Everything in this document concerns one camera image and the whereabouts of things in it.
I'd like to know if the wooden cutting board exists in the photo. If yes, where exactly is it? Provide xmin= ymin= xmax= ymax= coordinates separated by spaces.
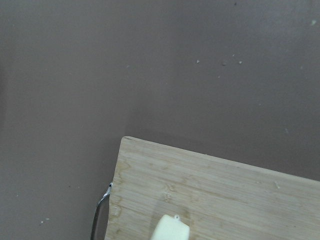
xmin=104 ymin=136 xmax=320 ymax=240

